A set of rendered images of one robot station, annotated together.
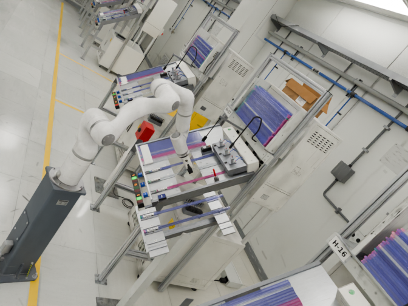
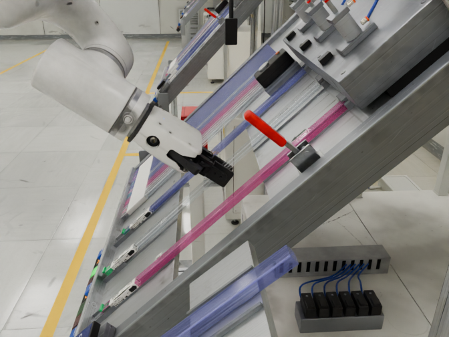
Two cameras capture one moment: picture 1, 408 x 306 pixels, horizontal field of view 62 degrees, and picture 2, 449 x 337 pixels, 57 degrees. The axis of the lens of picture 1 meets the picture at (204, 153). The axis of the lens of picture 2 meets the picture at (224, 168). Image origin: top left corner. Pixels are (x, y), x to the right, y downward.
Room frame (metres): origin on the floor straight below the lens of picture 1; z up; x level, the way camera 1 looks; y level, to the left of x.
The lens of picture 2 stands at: (1.67, -0.33, 1.24)
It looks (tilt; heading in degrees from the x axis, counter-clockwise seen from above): 25 degrees down; 32
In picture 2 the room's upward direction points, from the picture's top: straight up
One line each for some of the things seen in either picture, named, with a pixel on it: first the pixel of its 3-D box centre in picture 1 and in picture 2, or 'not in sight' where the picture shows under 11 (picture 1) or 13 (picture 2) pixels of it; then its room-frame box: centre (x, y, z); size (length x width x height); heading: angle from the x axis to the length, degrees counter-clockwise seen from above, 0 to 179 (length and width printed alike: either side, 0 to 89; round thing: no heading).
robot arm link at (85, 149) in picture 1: (91, 132); not in sight; (1.59, 0.53, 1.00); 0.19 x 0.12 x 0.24; 57
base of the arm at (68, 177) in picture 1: (74, 167); not in sight; (1.57, 0.50, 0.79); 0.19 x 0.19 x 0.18
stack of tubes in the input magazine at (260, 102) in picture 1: (265, 116); not in sight; (2.44, -0.19, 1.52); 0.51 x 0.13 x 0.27; 35
